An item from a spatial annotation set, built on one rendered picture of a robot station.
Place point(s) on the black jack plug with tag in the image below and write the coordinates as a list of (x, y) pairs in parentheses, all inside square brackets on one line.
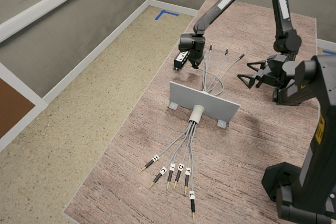
[(170, 174), (192, 197), (162, 171), (180, 168), (149, 163), (187, 176)]

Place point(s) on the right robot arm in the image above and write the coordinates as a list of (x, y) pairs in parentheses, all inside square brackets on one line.
[(287, 41)]

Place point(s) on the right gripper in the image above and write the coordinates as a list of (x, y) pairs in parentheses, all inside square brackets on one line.
[(198, 58)]

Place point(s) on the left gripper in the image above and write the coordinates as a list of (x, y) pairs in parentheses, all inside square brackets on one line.
[(258, 76)]

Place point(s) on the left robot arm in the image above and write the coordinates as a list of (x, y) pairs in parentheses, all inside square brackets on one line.
[(304, 198)]

